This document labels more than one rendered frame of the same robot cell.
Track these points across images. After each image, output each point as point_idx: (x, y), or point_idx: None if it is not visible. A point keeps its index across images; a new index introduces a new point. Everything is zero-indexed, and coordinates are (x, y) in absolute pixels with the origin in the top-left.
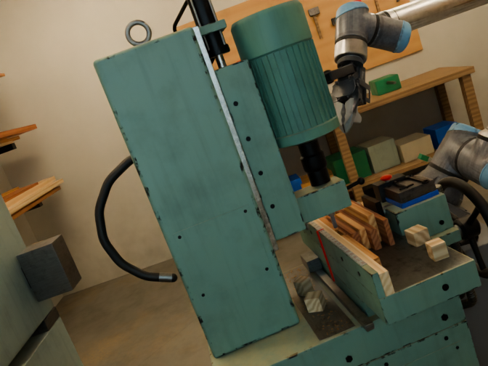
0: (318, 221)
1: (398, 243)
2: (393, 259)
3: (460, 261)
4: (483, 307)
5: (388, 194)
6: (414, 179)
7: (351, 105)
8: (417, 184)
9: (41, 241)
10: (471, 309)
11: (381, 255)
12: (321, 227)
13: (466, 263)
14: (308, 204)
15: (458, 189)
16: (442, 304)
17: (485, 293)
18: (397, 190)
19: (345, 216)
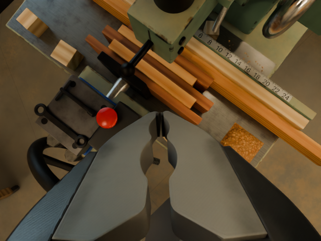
0: (220, 65)
1: (95, 55)
2: (83, 19)
3: (15, 20)
4: (164, 224)
5: (104, 98)
6: (65, 125)
7: (90, 180)
8: (52, 104)
9: None
10: (170, 219)
11: (101, 26)
12: (197, 41)
13: (10, 18)
14: None
15: (52, 172)
16: None
17: (161, 233)
18: (79, 86)
19: (173, 70)
